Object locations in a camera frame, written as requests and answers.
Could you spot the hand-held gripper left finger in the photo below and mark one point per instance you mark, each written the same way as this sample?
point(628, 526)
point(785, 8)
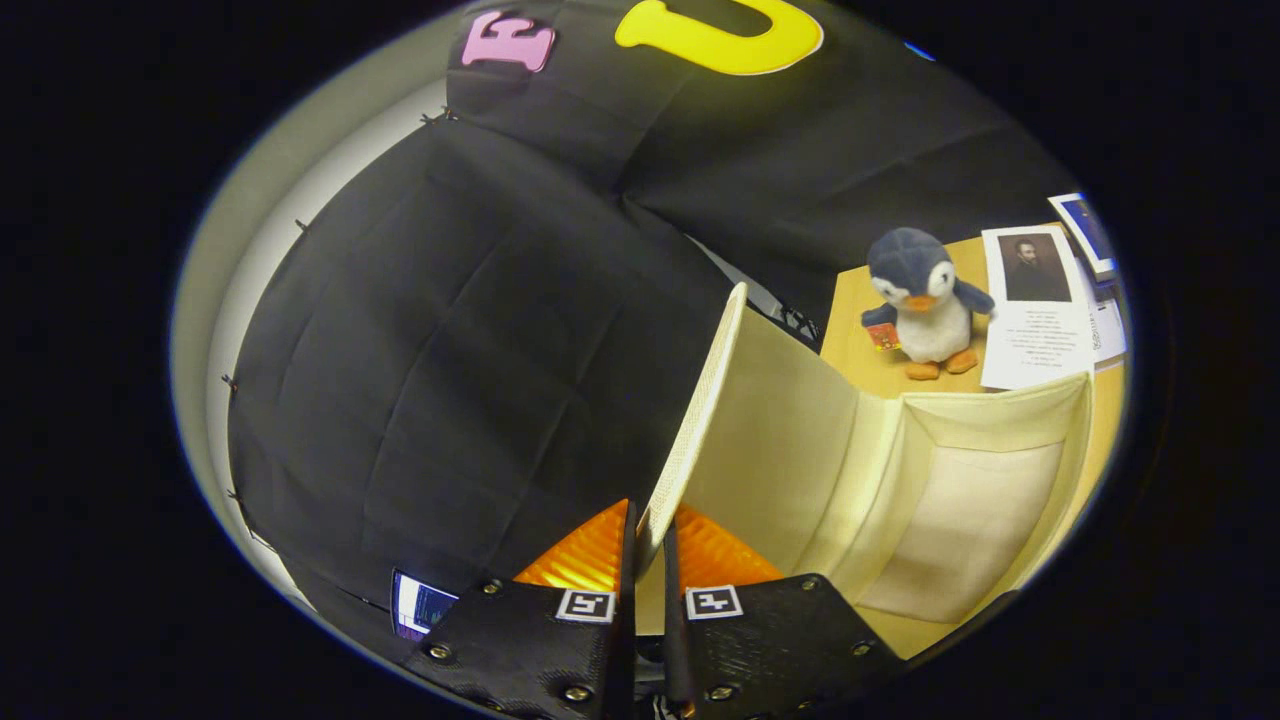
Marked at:
point(540, 650)

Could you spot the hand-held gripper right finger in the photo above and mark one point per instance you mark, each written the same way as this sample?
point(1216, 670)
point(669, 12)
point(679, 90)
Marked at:
point(770, 650)

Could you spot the monitor screen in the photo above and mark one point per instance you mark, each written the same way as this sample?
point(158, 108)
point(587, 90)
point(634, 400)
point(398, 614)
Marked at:
point(420, 605)

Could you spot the grey penguin plush toy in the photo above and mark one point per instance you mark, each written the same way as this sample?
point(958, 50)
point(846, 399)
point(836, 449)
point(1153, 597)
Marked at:
point(930, 320)

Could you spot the white book with portrait cover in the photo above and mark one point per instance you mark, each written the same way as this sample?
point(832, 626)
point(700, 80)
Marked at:
point(1040, 340)

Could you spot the white paper booklet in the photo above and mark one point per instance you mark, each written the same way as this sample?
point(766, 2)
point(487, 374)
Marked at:
point(1108, 330)

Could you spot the book with blue night cover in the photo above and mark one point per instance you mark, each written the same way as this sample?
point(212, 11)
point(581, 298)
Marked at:
point(1085, 230)

